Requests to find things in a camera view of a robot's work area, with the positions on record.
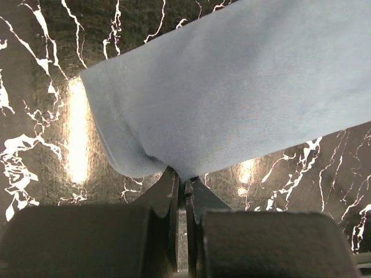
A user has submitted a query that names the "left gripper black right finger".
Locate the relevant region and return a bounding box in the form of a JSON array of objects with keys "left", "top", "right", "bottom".
[{"left": 184, "top": 178, "right": 361, "bottom": 277}]

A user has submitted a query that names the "blue-grey t-shirt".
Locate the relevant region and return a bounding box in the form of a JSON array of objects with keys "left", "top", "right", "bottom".
[{"left": 81, "top": 1, "right": 370, "bottom": 181}]

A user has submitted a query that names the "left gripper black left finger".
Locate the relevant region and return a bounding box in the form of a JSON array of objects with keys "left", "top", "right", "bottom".
[{"left": 1, "top": 168, "right": 179, "bottom": 277}]

